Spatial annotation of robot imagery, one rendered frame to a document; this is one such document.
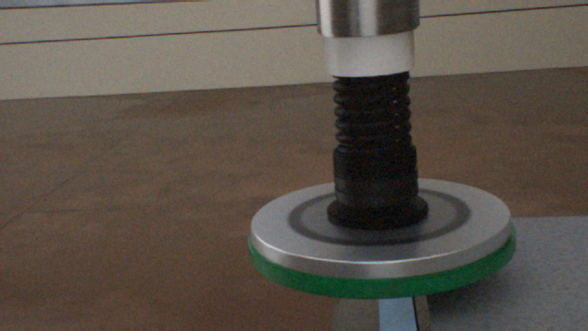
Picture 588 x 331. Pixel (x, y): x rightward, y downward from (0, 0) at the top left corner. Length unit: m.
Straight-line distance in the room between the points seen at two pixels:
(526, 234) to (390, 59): 0.25
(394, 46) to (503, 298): 0.21
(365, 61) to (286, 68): 6.18
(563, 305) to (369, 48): 0.24
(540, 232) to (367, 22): 0.30
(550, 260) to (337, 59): 0.26
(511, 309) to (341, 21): 0.25
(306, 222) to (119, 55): 6.46
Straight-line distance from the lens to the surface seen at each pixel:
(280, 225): 0.64
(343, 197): 0.63
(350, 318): 0.75
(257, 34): 6.76
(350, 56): 0.59
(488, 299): 0.64
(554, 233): 0.77
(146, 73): 7.02
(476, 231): 0.61
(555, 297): 0.65
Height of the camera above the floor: 1.07
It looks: 15 degrees down
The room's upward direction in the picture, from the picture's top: 4 degrees counter-clockwise
